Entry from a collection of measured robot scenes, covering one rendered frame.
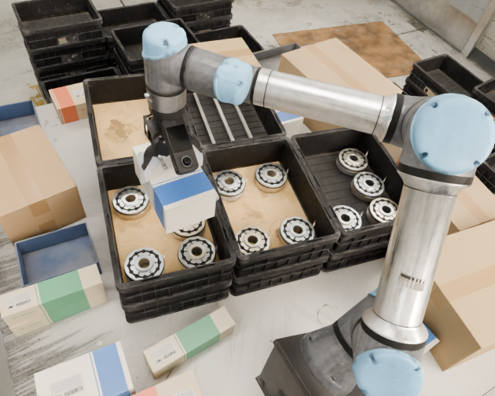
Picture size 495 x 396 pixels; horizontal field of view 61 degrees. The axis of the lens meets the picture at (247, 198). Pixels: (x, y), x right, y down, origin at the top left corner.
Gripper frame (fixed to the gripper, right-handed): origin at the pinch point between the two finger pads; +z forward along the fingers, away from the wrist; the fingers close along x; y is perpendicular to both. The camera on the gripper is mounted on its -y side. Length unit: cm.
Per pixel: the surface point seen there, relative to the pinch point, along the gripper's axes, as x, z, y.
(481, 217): -90, 25, -34
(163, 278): 9.0, 18.0, -14.0
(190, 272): 2.4, 18.0, -15.3
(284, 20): -190, 109, 213
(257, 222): -24.6, 27.9, -4.0
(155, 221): 2.6, 27.9, 8.7
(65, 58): -2, 70, 158
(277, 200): -34.6, 27.9, 0.6
